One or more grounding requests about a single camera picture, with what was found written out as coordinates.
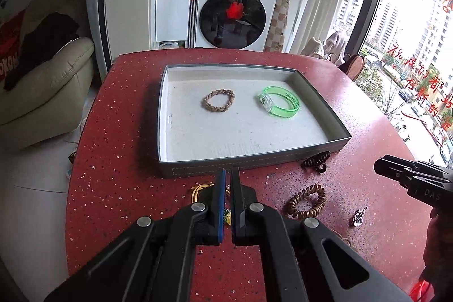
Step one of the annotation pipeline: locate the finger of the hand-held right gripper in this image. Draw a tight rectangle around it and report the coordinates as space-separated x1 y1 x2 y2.
373 161 425 189
379 155 453 179

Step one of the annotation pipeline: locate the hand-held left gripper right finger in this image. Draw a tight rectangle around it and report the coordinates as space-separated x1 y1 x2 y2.
230 168 413 302

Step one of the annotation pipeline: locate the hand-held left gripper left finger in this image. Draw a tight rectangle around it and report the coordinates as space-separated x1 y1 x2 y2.
44 168 227 302

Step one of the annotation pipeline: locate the yellow sunflower hair tie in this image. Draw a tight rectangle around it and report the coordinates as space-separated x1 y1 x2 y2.
190 183 232 226

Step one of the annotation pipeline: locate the brown spiral hair tie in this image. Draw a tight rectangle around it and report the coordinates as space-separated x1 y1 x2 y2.
286 184 327 220

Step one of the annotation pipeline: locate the silver heart keychain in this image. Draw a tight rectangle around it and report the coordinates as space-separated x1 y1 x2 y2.
350 206 369 228

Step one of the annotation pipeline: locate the grey tray with white lining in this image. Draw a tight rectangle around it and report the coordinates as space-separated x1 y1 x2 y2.
157 63 352 179

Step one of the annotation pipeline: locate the dark hair claw clip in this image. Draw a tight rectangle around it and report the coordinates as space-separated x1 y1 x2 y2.
301 151 331 173

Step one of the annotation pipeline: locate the person's right forearm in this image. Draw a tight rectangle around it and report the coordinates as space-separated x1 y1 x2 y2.
422 208 453 288

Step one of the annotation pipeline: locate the red lettering window decal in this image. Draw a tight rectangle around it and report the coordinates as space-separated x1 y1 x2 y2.
386 44 453 147

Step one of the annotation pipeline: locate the red plastic bag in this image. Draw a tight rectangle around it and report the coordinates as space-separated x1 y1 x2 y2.
409 280 434 302

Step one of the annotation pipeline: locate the pale pink blanket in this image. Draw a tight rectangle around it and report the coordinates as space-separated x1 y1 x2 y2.
326 29 351 65

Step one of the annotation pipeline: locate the beige blanket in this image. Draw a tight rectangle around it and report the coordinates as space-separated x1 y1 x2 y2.
301 37 326 59

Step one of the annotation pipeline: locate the translucent plastic jug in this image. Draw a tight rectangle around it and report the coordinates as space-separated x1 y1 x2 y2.
159 39 186 50

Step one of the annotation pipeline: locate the checked beige cloth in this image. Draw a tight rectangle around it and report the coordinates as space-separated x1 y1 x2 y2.
264 0 291 53

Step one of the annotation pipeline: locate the cream leather sofa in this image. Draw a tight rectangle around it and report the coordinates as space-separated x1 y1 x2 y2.
0 37 96 147

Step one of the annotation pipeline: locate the dark clothing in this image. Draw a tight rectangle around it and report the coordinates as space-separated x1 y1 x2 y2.
3 12 80 92

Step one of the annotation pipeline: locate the red printed cloth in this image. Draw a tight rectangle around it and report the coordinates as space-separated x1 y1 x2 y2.
0 10 27 83

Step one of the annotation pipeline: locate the brown braided bracelet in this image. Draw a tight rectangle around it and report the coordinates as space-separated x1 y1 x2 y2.
202 89 236 112

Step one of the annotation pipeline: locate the green translucent bracelet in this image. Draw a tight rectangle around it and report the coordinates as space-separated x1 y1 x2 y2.
258 85 301 119

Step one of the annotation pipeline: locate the red-handled mop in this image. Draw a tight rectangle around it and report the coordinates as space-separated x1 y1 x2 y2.
176 0 202 48

